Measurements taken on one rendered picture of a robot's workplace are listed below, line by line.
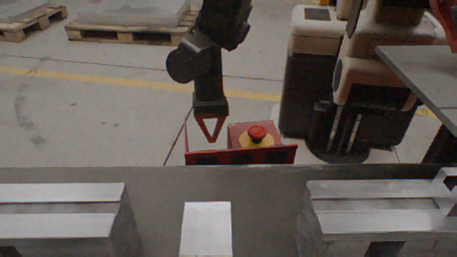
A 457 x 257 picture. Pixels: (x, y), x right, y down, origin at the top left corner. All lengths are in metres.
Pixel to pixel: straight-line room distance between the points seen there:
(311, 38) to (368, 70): 0.33
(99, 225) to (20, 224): 0.07
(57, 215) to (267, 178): 0.26
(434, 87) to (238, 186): 0.27
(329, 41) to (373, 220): 0.99
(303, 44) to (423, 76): 0.79
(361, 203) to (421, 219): 0.05
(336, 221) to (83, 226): 0.21
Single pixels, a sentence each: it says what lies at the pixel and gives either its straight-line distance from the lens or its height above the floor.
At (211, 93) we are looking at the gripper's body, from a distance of 0.59.
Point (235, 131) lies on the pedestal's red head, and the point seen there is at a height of 0.78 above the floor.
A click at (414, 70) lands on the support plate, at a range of 0.49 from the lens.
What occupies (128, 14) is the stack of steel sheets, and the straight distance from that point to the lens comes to 3.25.
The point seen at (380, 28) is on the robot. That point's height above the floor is 0.89.
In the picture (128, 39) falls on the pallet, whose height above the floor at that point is 0.04.
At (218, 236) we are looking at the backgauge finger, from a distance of 0.22.
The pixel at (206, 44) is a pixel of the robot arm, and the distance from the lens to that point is 0.53.
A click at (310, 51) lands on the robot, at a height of 0.71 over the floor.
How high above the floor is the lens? 1.19
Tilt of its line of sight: 38 degrees down
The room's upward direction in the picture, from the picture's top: straight up
